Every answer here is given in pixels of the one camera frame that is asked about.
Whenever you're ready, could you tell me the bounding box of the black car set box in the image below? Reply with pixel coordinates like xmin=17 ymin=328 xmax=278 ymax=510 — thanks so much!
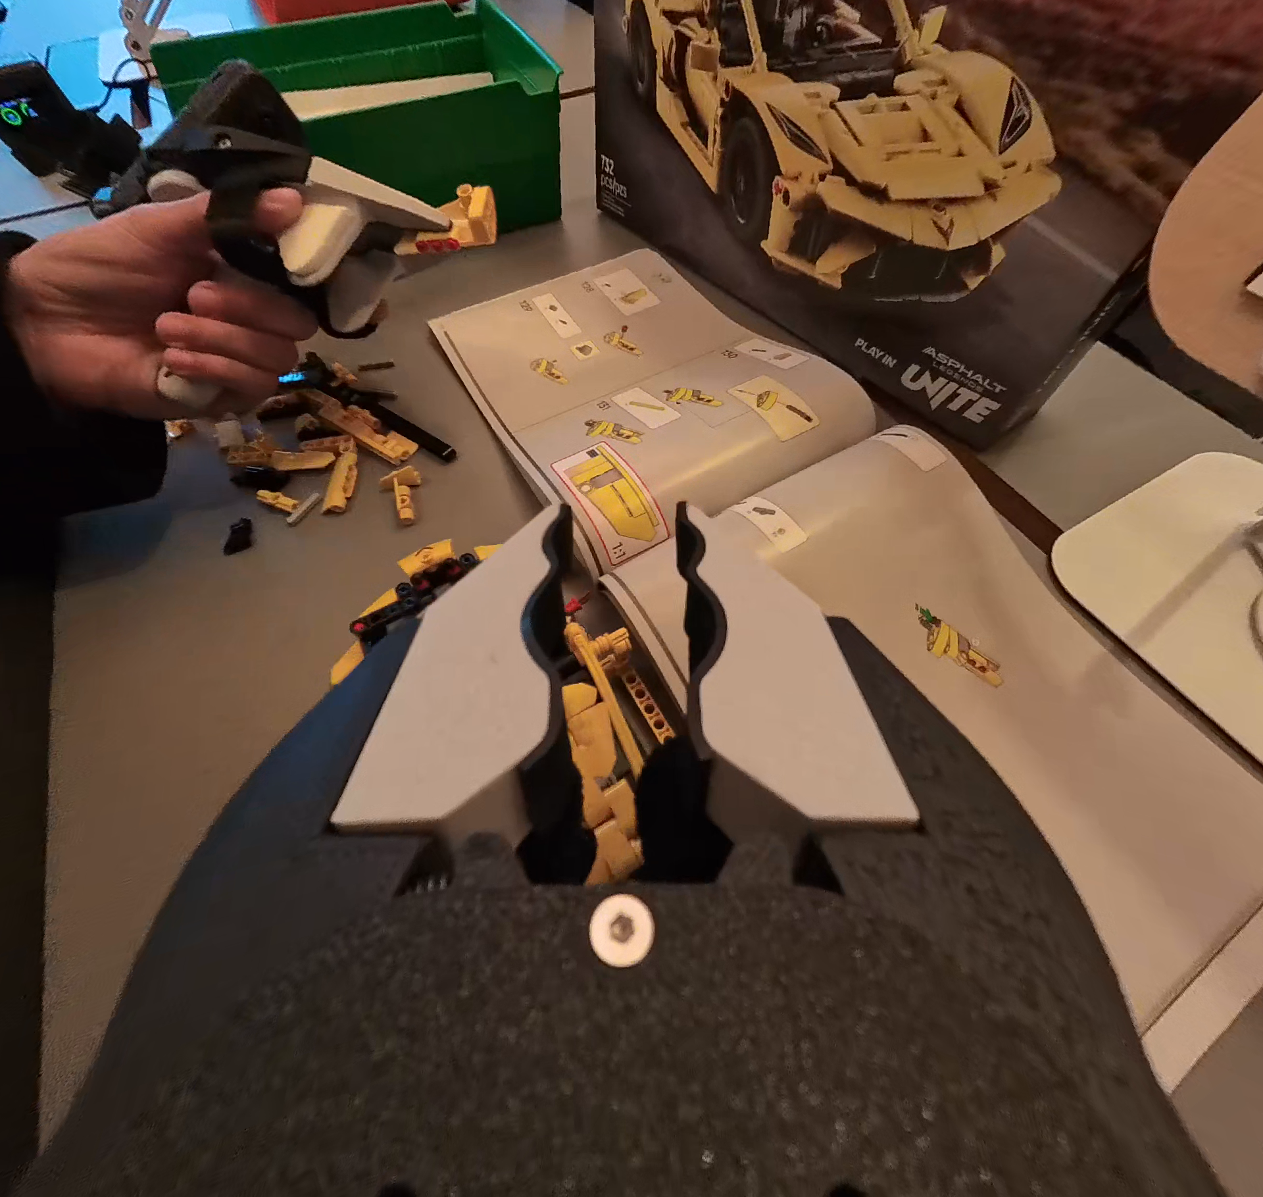
xmin=592 ymin=0 xmax=1263 ymax=454

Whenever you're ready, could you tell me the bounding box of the open instruction booklet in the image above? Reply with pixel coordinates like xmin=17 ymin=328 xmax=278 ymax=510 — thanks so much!
xmin=430 ymin=253 xmax=1263 ymax=1100

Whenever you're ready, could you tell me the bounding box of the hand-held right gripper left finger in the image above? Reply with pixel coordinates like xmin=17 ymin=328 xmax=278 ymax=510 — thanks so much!
xmin=331 ymin=509 xmax=570 ymax=864

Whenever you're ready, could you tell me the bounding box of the pile of yellow brick pieces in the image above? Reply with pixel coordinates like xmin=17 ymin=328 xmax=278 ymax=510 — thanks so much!
xmin=167 ymin=360 xmax=459 ymax=557

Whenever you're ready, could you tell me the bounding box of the black brick beam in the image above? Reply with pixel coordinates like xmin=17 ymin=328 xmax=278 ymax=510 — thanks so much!
xmin=295 ymin=360 xmax=459 ymax=465

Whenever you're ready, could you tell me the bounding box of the person's left forearm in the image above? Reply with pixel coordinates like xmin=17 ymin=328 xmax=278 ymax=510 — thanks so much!
xmin=0 ymin=232 xmax=173 ymax=568

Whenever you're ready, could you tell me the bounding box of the yellow brick car model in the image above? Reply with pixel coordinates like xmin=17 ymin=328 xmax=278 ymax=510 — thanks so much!
xmin=326 ymin=542 xmax=678 ymax=882

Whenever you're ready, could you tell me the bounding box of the green plastic bin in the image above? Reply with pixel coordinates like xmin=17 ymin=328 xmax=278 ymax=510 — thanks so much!
xmin=152 ymin=0 xmax=560 ymax=243

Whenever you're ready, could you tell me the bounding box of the small black desk device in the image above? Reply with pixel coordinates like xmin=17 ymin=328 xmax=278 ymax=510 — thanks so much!
xmin=0 ymin=56 xmax=147 ymax=194

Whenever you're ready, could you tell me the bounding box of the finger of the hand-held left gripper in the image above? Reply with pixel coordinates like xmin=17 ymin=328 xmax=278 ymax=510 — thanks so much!
xmin=307 ymin=152 xmax=451 ymax=245

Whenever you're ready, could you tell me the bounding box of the slim yellow brick piece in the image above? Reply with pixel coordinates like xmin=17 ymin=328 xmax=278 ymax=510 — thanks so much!
xmin=406 ymin=181 xmax=497 ymax=255

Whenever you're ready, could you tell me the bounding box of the person's left hand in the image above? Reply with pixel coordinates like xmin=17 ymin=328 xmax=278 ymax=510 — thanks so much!
xmin=0 ymin=186 xmax=321 ymax=417

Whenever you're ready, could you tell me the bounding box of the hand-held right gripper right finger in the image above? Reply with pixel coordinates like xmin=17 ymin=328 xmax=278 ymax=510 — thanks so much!
xmin=676 ymin=503 xmax=920 ymax=874

